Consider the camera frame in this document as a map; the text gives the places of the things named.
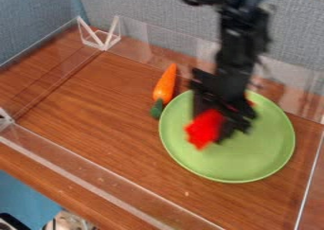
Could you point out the orange toy carrot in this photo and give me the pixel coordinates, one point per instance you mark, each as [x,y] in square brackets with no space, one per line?
[163,91]

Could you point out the clear acrylic barrier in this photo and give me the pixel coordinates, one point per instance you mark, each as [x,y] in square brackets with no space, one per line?
[79,140]

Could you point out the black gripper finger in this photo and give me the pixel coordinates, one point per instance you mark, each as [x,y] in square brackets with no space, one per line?
[203,103]
[230,124]

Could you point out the green round plate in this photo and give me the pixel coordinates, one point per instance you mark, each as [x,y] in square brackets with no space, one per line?
[245,158]

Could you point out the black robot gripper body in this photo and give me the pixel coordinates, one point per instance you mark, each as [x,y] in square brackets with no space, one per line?
[244,39]

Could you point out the red plastic block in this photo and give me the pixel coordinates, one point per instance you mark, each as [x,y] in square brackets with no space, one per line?
[203,129]

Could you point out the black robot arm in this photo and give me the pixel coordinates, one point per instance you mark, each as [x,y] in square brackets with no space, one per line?
[222,110]

